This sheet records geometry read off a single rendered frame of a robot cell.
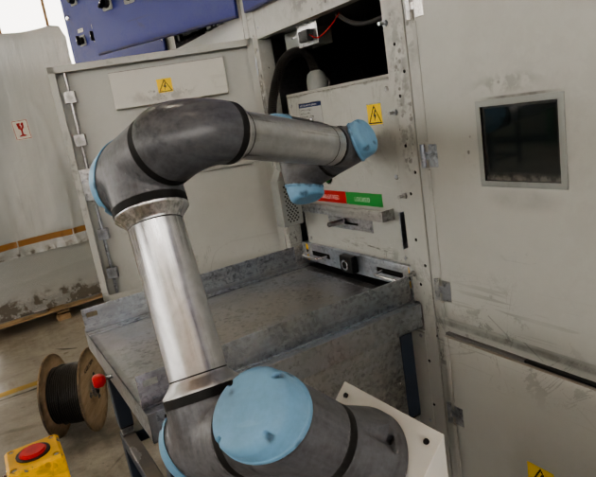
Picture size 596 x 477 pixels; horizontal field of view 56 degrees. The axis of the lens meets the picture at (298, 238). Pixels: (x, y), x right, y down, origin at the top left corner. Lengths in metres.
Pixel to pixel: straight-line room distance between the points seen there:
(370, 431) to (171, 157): 0.46
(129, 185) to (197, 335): 0.24
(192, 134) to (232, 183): 1.07
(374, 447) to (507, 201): 0.54
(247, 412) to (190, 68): 1.30
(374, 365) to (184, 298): 0.66
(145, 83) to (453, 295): 1.12
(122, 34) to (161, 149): 1.41
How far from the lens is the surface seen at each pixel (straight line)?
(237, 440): 0.70
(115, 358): 1.41
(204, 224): 1.87
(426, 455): 0.80
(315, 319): 1.24
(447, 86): 1.16
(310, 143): 0.96
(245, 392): 0.72
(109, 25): 2.23
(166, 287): 0.82
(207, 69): 1.82
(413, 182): 1.29
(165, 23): 2.05
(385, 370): 1.39
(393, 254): 1.48
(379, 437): 0.80
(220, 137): 0.81
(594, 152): 0.99
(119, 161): 0.85
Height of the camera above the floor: 1.35
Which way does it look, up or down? 13 degrees down
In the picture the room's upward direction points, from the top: 9 degrees counter-clockwise
